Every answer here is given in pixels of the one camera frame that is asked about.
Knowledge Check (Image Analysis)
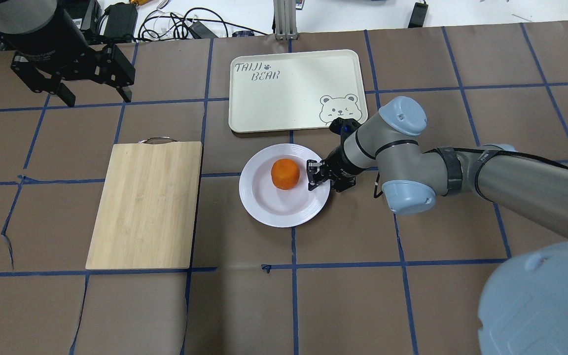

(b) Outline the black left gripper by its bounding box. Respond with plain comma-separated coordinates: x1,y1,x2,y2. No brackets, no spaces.
0,13,136,107

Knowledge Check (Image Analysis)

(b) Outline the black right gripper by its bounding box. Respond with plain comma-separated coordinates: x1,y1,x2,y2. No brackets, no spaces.
306,146,363,193

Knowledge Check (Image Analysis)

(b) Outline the orange fruit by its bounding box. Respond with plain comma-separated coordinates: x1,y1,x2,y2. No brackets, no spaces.
270,159,300,190

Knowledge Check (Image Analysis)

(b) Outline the white round plate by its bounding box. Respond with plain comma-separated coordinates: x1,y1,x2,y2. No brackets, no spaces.
239,143,330,228

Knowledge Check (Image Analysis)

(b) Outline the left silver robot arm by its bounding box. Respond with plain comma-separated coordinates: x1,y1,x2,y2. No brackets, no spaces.
0,0,136,107

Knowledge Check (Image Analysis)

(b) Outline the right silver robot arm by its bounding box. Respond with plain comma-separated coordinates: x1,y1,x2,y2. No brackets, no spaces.
306,96,568,355

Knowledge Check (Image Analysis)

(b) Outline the cream bear tray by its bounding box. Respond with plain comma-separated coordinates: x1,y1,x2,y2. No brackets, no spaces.
228,49,369,134

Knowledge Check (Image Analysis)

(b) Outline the black power brick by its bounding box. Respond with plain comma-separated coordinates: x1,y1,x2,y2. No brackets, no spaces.
103,2,138,43

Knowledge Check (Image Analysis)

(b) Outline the wooden cutting board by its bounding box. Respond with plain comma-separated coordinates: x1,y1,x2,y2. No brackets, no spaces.
85,142,203,270

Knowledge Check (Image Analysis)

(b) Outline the black power adapter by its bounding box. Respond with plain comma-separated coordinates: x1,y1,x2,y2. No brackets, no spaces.
407,0,428,28

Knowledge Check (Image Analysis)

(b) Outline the aluminium frame post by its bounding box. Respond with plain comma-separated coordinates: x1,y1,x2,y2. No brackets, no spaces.
273,0,298,40

